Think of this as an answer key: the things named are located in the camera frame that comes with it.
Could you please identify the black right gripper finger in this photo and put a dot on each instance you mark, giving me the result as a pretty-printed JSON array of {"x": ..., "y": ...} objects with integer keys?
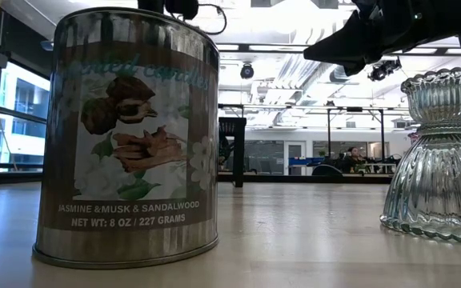
[
  {"x": 342, "y": 34},
  {"x": 344, "y": 53}
]

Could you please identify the candle tin jasmine sandalwood label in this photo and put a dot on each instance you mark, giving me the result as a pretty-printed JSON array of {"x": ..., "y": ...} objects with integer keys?
[{"x": 126, "y": 160}]

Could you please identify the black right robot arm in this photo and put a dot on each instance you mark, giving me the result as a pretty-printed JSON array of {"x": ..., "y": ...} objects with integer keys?
[{"x": 454, "y": 20}]

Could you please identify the black ceiling spotlight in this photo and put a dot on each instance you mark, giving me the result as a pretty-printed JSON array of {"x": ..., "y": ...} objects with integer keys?
[{"x": 384, "y": 69}]

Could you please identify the person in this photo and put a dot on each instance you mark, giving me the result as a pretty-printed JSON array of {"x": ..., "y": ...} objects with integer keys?
[{"x": 352, "y": 158}]

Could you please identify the black rounded chair back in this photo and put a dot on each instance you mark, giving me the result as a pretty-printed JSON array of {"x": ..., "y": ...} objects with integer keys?
[{"x": 326, "y": 170}]

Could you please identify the green ribbed glass candlestick holder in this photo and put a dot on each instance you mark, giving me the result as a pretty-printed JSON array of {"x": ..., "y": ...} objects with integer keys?
[{"x": 438, "y": 180}]

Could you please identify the large dark-framed window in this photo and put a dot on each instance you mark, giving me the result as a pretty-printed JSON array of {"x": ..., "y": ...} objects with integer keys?
[{"x": 22, "y": 132}]

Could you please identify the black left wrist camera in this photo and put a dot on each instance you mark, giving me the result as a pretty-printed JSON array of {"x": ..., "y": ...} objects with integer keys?
[{"x": 182, "y": 7}]

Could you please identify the black ceiling light rail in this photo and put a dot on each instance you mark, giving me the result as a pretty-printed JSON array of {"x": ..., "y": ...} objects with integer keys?
[{"x": 440, "y": 51}]

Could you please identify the black background rig frame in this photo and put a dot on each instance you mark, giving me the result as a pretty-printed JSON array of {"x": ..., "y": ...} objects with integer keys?
[{"x": 382, "y": 128}]

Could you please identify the black dome ceiling camera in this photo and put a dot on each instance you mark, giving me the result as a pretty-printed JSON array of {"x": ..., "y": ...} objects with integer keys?
[{"x": 247, "y": 71}]

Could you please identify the black aluminium table frame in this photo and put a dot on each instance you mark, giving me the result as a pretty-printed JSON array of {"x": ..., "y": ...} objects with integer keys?
[{"x": 274, "y": 178}]

